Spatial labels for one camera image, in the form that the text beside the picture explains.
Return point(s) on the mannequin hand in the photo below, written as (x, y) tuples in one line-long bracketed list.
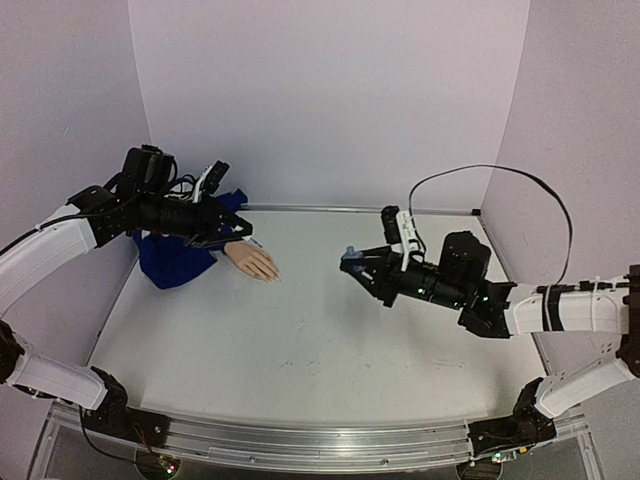
[(252, 261)]

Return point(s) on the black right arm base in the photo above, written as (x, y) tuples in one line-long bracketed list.
[(523, 428)]

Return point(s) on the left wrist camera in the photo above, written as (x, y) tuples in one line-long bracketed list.
[(209, 181)]

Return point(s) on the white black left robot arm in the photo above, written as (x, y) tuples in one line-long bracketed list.
[(138, 198)]

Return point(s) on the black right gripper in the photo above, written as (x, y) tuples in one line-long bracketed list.
[(393, 275)]

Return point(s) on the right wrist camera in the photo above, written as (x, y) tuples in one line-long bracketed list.
[(401, 234)]

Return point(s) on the aluminium table front rail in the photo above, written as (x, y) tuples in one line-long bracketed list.
[(308, 448)]

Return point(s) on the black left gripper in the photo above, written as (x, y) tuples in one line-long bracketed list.
[(209, 224)]

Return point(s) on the blue nail polish bottle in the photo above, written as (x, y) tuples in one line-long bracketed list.
[(351, 253)]

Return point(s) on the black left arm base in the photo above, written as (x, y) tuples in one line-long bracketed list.
[(115, 418)]

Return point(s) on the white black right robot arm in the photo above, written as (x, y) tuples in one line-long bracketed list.
[(501, 310)]

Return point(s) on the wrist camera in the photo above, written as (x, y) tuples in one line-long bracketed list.
[(401, 234), (209, 181)]

